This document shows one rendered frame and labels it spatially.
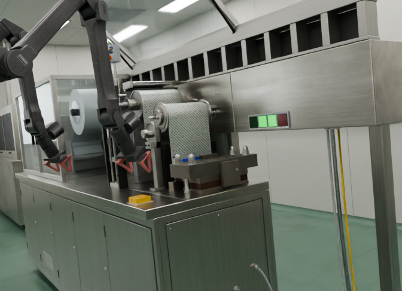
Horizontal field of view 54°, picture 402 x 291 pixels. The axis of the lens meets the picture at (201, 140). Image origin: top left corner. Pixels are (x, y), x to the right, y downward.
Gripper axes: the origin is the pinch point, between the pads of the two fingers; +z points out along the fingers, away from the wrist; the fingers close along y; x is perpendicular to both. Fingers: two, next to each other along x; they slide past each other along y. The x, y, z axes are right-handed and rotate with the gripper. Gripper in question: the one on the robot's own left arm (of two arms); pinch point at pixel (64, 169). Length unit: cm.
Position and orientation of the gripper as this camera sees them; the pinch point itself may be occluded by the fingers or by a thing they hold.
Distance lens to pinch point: 193.6
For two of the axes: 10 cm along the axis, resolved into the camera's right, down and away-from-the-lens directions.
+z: 3.7, 8.2, 4.4
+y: -8.0, 0.5, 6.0
